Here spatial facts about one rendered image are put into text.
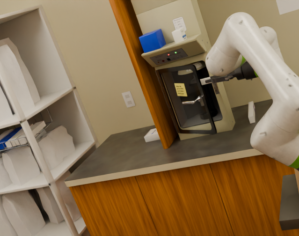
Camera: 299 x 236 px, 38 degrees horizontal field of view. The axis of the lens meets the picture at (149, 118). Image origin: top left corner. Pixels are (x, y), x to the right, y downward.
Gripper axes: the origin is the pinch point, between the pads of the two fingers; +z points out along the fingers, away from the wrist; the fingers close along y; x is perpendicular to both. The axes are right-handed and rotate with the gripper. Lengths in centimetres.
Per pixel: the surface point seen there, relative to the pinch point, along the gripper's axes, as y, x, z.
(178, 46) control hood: -0.9, -21.2, 8.4
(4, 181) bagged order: 5, 32, 157
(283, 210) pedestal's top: 76, 34, -36
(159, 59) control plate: -5.0, -17.0, 22.4
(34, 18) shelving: -54, -63, 124
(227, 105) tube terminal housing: -17.5, 21.2, -2.1
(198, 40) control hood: -2.8, -20.6, -2.1
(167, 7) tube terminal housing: -11.6, -41.1, 11.3
